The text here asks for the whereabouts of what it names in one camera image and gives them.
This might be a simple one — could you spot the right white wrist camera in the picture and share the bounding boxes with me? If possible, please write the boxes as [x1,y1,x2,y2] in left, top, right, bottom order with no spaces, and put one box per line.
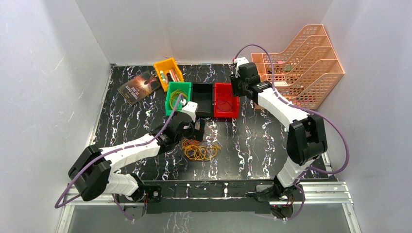
[233,57,249,78]

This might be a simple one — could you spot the dark paperback book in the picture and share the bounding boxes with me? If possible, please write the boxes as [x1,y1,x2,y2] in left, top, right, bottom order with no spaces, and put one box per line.
[118,71,161,105]

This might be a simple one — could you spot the dark red cable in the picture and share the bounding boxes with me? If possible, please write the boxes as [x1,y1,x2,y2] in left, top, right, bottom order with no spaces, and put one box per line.
[216,93,234,113]

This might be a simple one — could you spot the peach plastic file rack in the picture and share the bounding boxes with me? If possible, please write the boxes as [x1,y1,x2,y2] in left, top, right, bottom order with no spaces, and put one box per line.
[251,24,345,110]

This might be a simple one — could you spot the yellow cables in green bin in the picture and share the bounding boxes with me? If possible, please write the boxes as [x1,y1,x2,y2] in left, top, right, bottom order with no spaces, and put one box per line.
[169,89,189,112]

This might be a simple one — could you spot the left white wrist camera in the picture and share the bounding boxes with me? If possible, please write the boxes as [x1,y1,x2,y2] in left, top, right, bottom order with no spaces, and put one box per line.
[181,101,198,122]

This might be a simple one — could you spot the markers in yellow bin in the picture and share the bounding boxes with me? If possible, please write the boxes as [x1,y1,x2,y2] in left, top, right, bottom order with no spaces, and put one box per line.
[160,68,179,83]

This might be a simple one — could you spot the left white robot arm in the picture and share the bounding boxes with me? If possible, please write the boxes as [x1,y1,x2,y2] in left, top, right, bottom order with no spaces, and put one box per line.
[68,112,206,202]

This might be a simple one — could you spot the black plastic bin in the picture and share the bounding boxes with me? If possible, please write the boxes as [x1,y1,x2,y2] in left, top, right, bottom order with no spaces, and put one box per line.
[191,83,214,117]

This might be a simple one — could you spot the green plastic bin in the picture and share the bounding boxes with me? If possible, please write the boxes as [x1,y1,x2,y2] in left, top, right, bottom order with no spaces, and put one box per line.
[165,82,192,116]

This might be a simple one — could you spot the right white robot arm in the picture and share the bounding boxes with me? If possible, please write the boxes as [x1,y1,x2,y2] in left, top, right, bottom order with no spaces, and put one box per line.
[230,58,327,201]

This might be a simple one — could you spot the yellow plastic bin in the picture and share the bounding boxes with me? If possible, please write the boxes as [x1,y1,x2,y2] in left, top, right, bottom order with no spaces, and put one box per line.
[153,58,184,92]

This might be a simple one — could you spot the red plastic bin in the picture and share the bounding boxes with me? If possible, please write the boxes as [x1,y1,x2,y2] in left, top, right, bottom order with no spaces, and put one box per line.
[213,83,240,118]

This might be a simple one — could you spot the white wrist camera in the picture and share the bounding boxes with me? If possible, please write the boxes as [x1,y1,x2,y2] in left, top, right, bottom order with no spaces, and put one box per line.
[233,57,249,78]
[181,101,198,122]

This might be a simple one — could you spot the orange yellow cables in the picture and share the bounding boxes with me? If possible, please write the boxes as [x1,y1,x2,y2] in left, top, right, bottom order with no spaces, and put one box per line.
[181,138,223,162]

